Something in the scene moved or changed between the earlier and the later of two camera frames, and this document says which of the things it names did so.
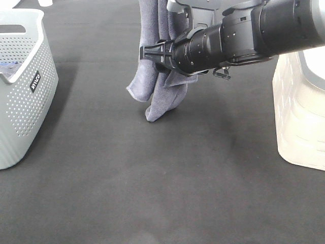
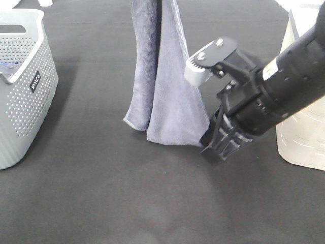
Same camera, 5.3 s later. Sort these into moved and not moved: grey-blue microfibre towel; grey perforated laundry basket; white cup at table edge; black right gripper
Moved: black right gripper; grey-blue microfibre towel
Not moved: white cup at table edge; grey perforated laundry basket
